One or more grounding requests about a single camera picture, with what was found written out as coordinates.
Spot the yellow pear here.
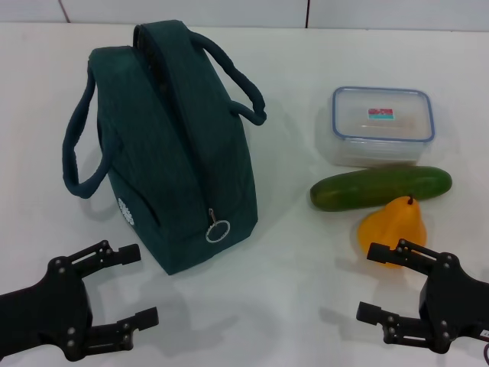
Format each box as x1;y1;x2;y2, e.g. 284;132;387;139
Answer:
357;195;428;269

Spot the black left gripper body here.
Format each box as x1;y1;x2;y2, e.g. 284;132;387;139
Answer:
0;257;93;362

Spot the green cucumber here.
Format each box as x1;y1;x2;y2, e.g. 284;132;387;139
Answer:
309;165;453;212

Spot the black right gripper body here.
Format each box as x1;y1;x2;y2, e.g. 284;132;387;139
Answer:
418;252;489;355

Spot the clear food container blue rim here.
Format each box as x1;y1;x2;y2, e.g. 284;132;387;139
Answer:
322;86;436;168

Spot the dark teal insulated lunch bag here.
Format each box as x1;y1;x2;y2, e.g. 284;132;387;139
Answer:
62;18;267;276

